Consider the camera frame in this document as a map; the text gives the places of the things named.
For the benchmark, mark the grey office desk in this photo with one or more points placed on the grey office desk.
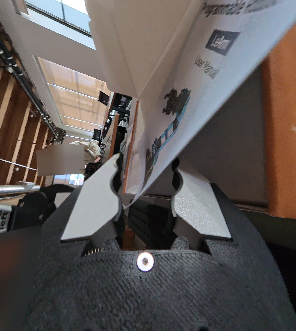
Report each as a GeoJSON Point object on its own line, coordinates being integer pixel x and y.
{"type": "Point", "coordinates": [116, 134]}

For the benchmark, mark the black office chair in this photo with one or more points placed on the black office chair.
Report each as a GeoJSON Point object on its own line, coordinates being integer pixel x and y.
{"type": "Point", "coordinates": [96, 134]}
{"type": "Point", "coordinates": [104, 97]}

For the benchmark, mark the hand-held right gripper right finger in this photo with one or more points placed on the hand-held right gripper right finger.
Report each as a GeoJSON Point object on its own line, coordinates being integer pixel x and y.
{"type": "Point", "coordinates": [202, 209]}

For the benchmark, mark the window roller blind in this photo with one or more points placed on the window roller blind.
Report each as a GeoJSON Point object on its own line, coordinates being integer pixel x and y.
{"type": "Point", "coordinates": [78, 98]}

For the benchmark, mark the chrome metal tube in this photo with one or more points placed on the chrome metal tube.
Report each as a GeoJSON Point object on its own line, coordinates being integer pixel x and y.
{"type": "Point", "coordinates": [3, 190]}

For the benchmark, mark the white user manual booklet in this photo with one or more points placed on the white user manual booklet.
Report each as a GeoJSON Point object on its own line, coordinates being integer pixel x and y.
{"type": "Point", "coordinates": [215, 90]}

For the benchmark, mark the black perforated panel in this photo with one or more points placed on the black perforated panel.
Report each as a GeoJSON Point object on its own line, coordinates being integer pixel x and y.
{"type": "Point", "coordinates": [148, 219]}

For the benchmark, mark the orange cardboard box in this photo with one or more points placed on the orange cardboard box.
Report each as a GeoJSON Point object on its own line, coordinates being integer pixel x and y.
{"type": "Point", "coordinates": [287, 103]}

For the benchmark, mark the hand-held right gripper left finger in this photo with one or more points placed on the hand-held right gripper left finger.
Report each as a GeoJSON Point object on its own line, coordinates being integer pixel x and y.
{"type": "Point", "coordinates": [96, 204]}

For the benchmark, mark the large glass window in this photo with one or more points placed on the large glass window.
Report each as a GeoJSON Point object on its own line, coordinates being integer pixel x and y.
{"type": "Point", "coordinates": [60, 13]}

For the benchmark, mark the black sticker-covered laptop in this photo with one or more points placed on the black sticker-covered laptop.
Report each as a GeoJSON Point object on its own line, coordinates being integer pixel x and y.
{"type": "Point", "coordinates": [93, 170]}

